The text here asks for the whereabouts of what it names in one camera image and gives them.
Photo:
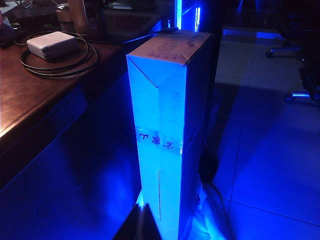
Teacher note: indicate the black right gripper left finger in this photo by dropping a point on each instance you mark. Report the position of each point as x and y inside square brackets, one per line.
[131, 227]

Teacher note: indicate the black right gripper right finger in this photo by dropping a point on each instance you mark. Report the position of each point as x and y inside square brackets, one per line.
[151, 227]

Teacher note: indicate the tall cardboard box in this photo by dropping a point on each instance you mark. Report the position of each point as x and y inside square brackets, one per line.
[160, 125]

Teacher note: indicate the white plastic bag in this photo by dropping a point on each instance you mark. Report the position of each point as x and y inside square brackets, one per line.
[200, 220]

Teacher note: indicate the brown wooden desk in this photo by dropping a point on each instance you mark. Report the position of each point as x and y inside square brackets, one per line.
[25, 100]

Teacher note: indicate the white power adapter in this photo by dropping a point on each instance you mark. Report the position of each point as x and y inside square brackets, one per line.
[50, 43]

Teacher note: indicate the blue lit acrylic panel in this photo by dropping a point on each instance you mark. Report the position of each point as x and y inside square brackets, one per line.
[196, 17]

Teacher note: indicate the metal thermos bottle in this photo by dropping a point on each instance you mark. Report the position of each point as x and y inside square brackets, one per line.
[65, 21]

